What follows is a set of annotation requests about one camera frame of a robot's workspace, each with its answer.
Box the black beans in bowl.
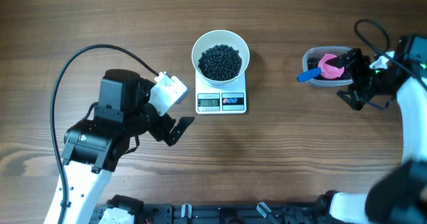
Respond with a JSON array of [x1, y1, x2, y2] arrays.
[[197, 45, 242, 81]]

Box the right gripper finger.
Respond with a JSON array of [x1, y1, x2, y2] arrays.
[[326, 48, 363, 69], [336, 83, 370, 111]]

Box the white digital kitchen scale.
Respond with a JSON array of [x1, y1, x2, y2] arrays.
[[195, 74, 247, 115]]

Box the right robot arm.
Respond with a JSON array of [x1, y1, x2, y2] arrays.
[[326, 35, 426, 223]]

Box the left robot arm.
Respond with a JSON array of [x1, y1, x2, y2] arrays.
[[45, 69, 194, 223]]

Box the clear plastic container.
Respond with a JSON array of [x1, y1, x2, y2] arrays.
[[302, 46, 352, 87]]

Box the pink scoop blue handle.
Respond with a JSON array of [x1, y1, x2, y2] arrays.
[[296, 53, 344, 82]]

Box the left black cable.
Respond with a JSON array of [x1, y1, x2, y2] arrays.
[[49, 43, 160, 224]]

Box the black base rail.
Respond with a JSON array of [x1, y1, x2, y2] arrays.
[[89, 202, 334, 224]]

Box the black beans pile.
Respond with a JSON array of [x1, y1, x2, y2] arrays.
[[307, 57, 351, 81]]

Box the white bowl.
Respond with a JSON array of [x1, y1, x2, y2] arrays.
[[191, 30, 250, 86]]

